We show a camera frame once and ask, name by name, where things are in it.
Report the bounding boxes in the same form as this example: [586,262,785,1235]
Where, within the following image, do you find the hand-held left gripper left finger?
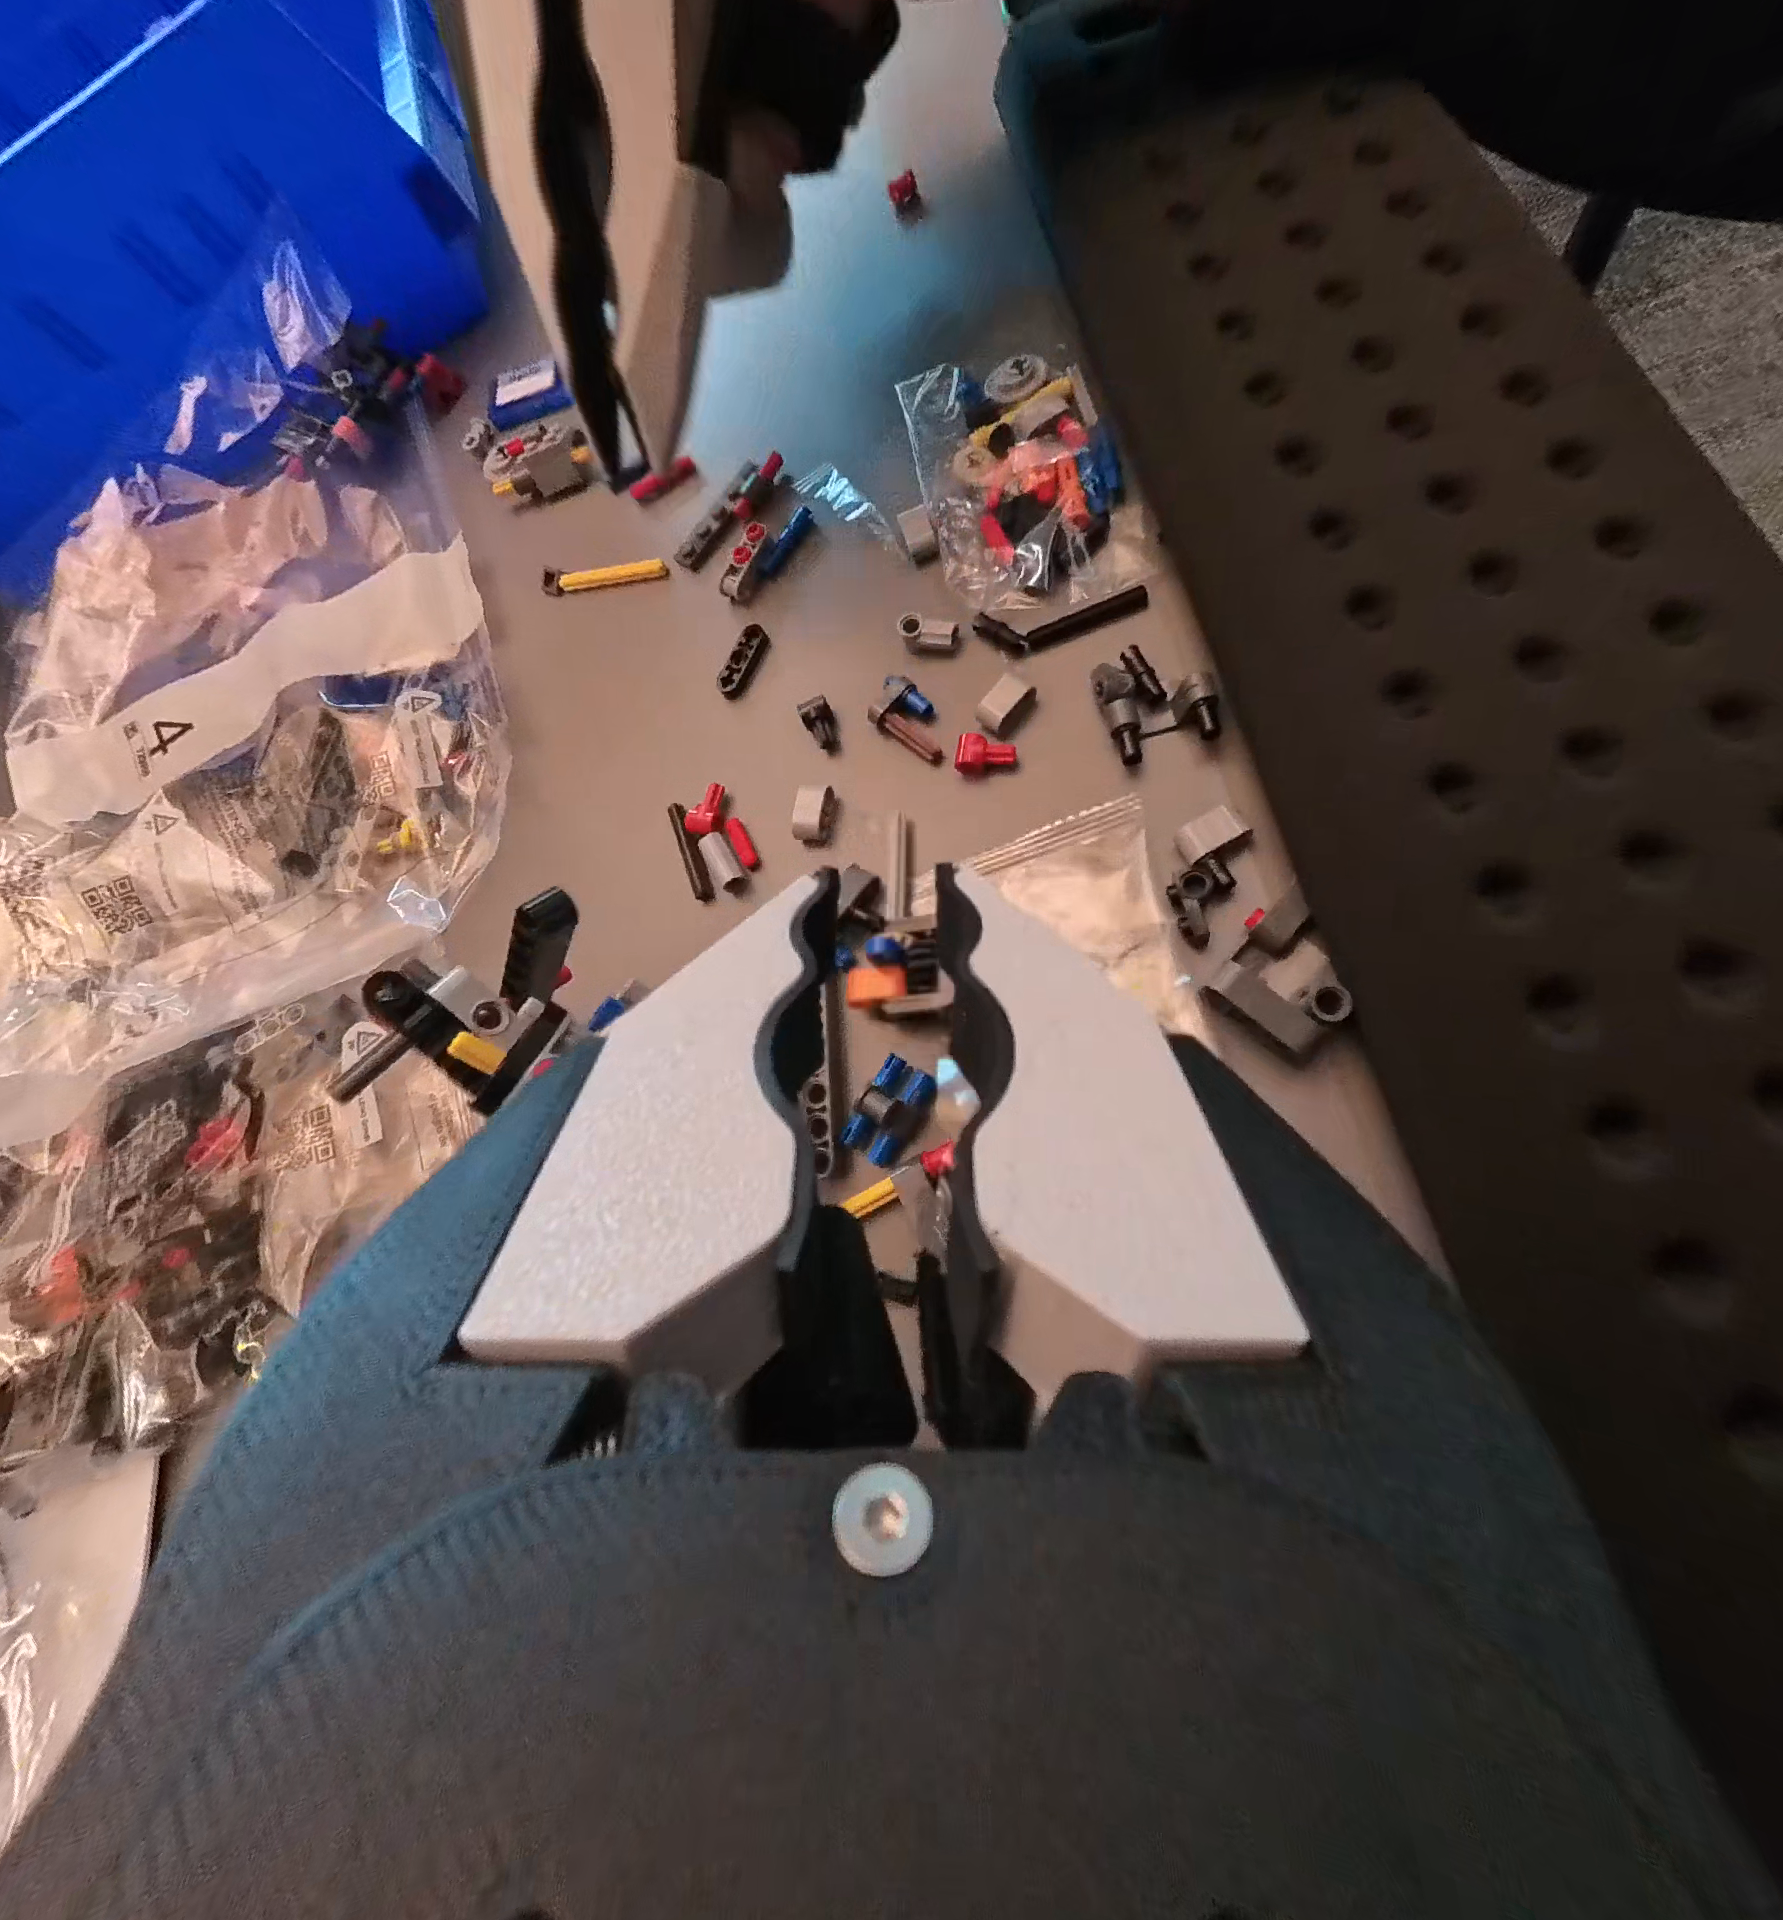
[456,867,918,1452]

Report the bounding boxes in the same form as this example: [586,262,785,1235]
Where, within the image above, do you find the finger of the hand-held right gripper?
[588,0,796,495]
[437,0,631,488]

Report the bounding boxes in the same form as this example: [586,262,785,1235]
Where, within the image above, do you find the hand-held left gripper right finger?
[913,858,1312,1452]

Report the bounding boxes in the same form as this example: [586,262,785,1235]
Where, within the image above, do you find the dark grey holed lego beam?
[806,975,851,1179]

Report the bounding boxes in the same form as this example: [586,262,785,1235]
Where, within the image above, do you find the black orange lego assembly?
[325,886,600,1116]

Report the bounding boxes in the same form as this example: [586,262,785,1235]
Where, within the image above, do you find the small lego subassembly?
[838,899,960,1027]

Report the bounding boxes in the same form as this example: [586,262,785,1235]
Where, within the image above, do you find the person's right forearm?
[999,0,1783,235]

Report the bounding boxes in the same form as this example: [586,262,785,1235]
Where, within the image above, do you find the grey black lego connectors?
[1164,798,1355,1067]

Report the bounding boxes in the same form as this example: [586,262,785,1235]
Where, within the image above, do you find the dark grey lego plate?
[674,495,772,605]

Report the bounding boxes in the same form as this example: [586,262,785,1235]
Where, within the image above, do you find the blue and red lego pins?
[738,448,822,583]

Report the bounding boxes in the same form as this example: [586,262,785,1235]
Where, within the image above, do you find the black lego pins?
[1089,645,1227,770]

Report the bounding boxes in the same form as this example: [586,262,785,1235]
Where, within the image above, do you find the brown blue lego pin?
[870,675,949,768]

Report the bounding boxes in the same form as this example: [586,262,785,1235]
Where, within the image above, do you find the empty clear zip bag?
[965,792,1239,1022]

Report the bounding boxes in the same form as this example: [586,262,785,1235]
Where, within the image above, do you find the small clear packet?
[791,461,910,552]

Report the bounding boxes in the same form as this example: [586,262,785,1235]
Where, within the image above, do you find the red pin white bush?
[683,782,762,883]

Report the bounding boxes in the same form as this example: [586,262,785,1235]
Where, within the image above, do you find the blue plastic bin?
[0,0,496,579]

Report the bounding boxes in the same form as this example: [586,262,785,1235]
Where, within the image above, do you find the small bag red blue parts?
[891,357,1154,610]

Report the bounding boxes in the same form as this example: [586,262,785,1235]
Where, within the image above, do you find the clear bag black orange parts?
[0,1004,488,1479]

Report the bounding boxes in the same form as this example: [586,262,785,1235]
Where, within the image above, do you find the crumpled clear plastic bag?
[43,195,476,678]

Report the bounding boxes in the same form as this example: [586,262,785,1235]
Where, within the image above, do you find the black perforated panel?
[1033,75,1783,1920]

